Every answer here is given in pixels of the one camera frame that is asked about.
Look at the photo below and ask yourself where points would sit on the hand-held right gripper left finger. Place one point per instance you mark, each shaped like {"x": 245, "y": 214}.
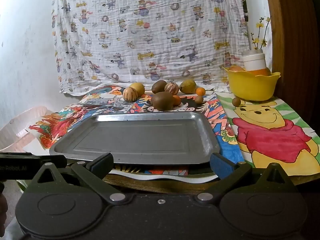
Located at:
{"x": 103, "y": 162}

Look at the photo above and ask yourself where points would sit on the yellow flower twigs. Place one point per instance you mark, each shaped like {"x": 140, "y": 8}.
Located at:
{"x": 260, "y": 36}

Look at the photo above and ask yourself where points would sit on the striped round melon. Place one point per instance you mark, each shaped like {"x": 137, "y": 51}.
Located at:
{"x": 130, "y": 94}
{"x": 171, "y": 88}

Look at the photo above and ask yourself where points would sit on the metal tray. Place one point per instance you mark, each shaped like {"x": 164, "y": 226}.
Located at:
{"x": 140, "y": 137}

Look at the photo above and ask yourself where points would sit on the yellow-green pear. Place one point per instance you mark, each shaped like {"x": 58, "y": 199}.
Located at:
{"x": 188, "y": 86}

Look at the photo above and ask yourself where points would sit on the orange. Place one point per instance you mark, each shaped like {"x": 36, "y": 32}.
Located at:
{"x": 262, "y": 72}

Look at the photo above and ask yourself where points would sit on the small brown longan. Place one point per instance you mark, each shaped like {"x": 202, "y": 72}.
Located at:
{"x": 199, "y": 99}
{"x": 236, "y": 101}

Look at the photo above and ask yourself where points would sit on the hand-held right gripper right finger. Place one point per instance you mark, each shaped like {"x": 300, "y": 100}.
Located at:
{"x": 220, "y": 165}

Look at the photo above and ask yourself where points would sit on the white laundry basket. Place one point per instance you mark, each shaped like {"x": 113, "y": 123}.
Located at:
{"x": 20, "y": 127}

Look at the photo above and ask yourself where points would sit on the reddish yellow apple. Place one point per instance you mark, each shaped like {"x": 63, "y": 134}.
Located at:
{"x": 236, "y": 68}

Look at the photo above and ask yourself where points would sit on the round yellow pear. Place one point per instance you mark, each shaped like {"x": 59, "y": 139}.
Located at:
{"x": 138, "y": 87}

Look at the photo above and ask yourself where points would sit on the yellow plastic bowl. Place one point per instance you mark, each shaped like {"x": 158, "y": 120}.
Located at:
{"x": 251, "y": 87}

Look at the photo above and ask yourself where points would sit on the brown wooden panel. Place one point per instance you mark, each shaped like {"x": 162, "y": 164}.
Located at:
{"x": 292, "y": 42}

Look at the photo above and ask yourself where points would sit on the printed white blanket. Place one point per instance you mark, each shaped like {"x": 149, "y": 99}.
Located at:
{"x": 150, "y": 30}

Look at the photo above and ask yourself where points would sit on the white plastic bottle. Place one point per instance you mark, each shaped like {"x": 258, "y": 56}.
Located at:
{"x": 253, "y": 61}

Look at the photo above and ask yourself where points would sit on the large brown kiwi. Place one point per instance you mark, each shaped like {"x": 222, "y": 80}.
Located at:
{"x": 162, "y": 101}

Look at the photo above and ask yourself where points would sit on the small orange kumquat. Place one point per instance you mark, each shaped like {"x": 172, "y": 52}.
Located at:
{"x": 177, "y": 100}
{"x": 200, "y": 91}

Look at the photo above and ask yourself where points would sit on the colourful warrior cartoon poster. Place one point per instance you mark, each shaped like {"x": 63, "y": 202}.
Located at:
{"x": 100, "y": 102}

